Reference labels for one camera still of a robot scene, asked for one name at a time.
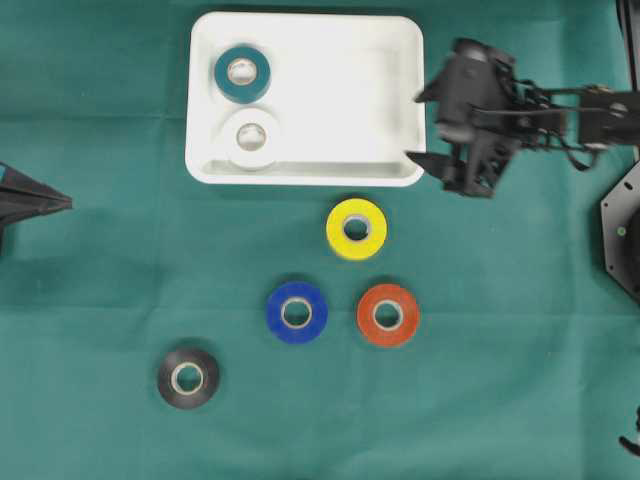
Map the green tape roll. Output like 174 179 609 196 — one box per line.
214 44 271 104

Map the black tape roll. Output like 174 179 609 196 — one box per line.
157 347 220 410

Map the yellow tape roll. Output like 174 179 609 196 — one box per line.
326 198 388 261

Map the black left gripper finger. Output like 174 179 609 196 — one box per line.
1 200 73 225
1 162 71 200

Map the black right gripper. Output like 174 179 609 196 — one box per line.
405 50 568 197

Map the white tape roll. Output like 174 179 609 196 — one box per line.
219 107 281 171

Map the white rectangular plastic case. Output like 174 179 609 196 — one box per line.
185 11 426 187

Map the red tape roll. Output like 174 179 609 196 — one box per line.
356 283 421 348

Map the blue tape roll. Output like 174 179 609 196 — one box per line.
266 281 328 344

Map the black camera cable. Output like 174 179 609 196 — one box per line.
467 102 606 174

